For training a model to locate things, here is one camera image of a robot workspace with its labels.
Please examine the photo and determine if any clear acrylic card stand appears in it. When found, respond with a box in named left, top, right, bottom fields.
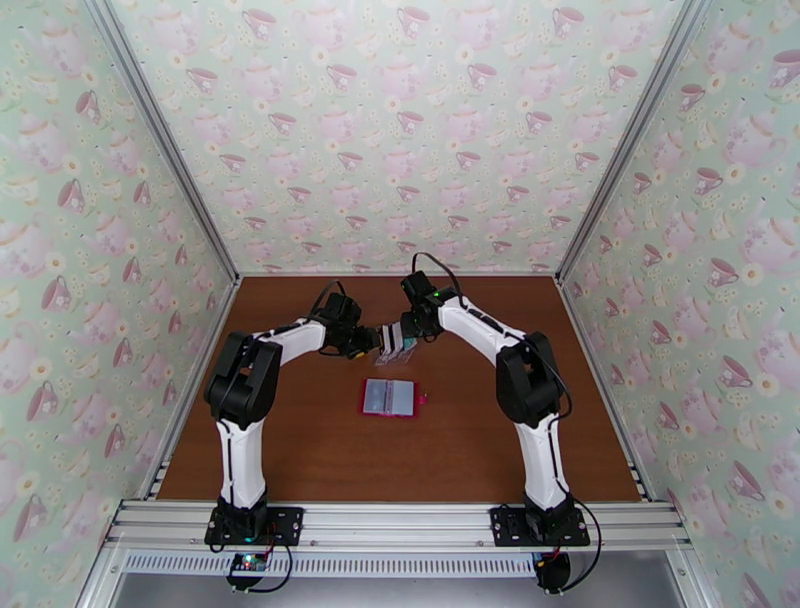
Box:
left=374, top=321, right=418, bottom=369

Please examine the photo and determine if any red card holder wallet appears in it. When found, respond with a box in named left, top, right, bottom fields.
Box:
left=360, top=377, right=429, bottom=419

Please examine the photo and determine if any controller board with green light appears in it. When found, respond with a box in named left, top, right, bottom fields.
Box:
left=226, top=552, right=271, bottom=593

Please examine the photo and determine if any aluminium back rail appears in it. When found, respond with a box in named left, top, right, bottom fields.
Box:
left=239, top=269, right=559, bottom=279

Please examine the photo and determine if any aluminium left side rail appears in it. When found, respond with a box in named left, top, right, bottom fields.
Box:
left=140, top=277, right=244, bottom=501

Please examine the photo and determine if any aluminium right side rail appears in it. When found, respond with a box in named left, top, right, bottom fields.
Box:
left=554, top=277, right=651, bottom=503

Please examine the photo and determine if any aluminium front mounting rail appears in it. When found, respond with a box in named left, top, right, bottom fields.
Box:
left=102, top=501, right=693, bottom=553

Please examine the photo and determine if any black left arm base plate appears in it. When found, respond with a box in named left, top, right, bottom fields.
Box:
left=204, top=506, right=306, bottom=547

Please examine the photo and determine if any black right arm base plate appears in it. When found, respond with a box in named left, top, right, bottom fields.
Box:
left=489, top=506, right=593, bottom=547

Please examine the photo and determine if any white perforated cable tray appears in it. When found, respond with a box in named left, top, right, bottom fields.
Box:
left=121, top=552, right=540, bottom=578

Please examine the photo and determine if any black left base cable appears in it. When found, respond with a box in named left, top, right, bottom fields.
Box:
left=244, top=542, right=297, bottom=594

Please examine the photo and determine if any black base cable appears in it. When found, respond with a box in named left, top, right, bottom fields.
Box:
left=244, top=542, right=297, bottom=594
left=562, top=499, right=603, bottom=593

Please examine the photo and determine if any aluminium right corner post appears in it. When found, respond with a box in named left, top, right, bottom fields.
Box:
left=554, top=0, right=714, bottom=284

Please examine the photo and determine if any aluminium corner post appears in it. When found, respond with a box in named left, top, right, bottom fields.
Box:
left=84, top=0, right=244, bottom=284
left=554, top=0, right=714, bottom=284

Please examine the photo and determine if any aluminium left corner post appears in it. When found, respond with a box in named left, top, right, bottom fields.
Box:
left=84, top=0, right=244, bottom=284

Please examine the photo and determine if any black right base cable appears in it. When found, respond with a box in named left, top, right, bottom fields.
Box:
left=562, top=499, right=603, bottom=593

